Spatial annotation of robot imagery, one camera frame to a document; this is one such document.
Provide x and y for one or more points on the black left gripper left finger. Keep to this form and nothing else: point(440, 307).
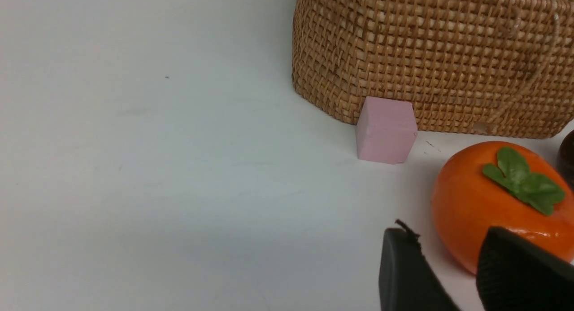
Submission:
point(406, 280)

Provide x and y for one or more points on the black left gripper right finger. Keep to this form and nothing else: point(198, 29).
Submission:
point(514, 274)

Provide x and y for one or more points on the orange persimmon with green leaf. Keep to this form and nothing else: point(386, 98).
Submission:
point(497, 183)

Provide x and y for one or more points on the dark purple mangosteen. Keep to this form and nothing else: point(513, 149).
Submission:
point(565, 159)

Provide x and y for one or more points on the pink cube block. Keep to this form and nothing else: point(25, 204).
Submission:
point(385, 131)

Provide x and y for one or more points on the woven wicker basket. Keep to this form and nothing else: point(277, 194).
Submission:
point(491, 67)

